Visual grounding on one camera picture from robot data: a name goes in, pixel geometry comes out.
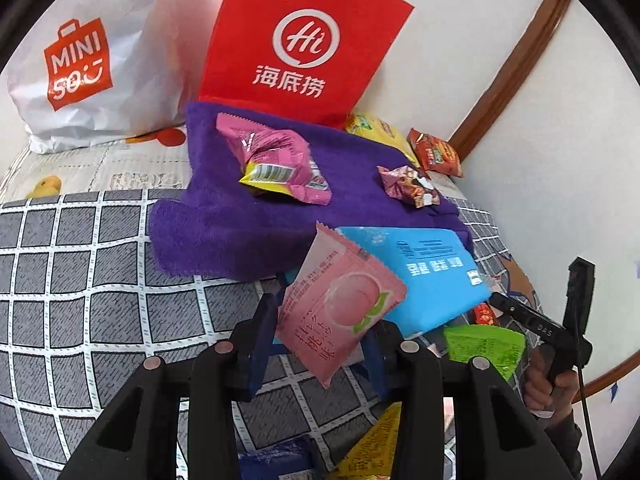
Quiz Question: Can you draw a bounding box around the pink peach snack packet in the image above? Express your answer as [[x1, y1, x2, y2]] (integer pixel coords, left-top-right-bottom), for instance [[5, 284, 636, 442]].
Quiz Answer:
[[276, 222, 407, 388]]

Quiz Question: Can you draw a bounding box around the right hand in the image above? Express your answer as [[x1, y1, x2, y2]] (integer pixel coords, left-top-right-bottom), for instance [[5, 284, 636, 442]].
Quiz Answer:
[[523, 347, 579, 426]]

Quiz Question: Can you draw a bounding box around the green snack packet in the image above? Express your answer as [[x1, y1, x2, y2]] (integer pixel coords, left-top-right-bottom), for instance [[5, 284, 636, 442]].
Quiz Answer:
[[444, 325, 526, 382]]

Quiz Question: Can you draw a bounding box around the small red snack packet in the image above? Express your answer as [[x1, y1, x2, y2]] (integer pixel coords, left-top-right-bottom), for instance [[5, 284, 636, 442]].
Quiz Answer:
[[473, 302, 498, 326]]

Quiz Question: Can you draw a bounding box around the yellow snack packet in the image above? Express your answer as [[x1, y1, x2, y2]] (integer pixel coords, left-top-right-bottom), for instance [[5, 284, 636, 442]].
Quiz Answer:
[[329, 402, 401, 480]]

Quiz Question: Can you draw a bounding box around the dark blue snack packet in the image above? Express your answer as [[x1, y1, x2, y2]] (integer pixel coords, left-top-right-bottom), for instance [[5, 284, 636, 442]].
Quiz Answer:
[[239, 436, 322, 480]]

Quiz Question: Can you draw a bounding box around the blue wet wipes pack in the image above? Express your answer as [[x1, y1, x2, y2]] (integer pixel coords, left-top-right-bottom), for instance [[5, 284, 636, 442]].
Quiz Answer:
[[338, 226, 490, 338]]

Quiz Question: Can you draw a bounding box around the purple towel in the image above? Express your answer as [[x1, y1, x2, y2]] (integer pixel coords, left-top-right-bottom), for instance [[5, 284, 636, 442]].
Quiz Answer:
[[149, 102, 473, 282]]

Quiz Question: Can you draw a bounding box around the grey checked sofa cover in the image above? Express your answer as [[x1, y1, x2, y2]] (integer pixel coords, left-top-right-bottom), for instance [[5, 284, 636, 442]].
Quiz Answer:
[[1, 190, 525, 479]]

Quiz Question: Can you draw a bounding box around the small pink candy packet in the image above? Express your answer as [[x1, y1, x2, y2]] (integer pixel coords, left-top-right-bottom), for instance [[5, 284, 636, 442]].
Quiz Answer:
[[378, 166, 440, 209]]

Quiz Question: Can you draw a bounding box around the orange red snack bag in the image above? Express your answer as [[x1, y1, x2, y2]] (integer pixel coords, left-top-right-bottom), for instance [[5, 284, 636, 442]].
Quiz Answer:
[[408, 129, 464, 178]]

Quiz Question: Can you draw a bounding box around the pink yellow chip bag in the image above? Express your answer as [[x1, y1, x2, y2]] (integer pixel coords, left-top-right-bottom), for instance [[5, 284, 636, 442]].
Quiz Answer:
[[216, 113, 332, 206]]

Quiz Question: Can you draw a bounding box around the white patterned cushion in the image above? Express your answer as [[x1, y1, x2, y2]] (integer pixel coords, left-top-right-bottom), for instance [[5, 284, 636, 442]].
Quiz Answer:
[[1, 126, 191, 202]]

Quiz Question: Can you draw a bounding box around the yellow chips bag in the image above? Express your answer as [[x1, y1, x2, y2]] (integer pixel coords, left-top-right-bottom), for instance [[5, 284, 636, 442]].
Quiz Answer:
[[345, 113, 420, 167]]

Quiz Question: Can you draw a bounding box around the white Miniso plastic bag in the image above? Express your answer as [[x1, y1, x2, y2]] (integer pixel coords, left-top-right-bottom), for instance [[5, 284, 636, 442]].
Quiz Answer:
[[6, 0, 222, 154]]

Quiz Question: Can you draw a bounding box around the red paper Haidilao bag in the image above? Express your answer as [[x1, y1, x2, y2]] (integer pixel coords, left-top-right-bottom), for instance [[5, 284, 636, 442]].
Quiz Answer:
[[198, 0, 413, 128]]

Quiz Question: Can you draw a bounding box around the black cable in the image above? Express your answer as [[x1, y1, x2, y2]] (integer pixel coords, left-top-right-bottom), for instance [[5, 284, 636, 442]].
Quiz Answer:
[[569, 278, 604, 480]]

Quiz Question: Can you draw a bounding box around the brown wooden door frame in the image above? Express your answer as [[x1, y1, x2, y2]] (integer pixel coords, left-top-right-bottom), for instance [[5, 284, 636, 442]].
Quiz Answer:
[[450, 0, 572, 160]]

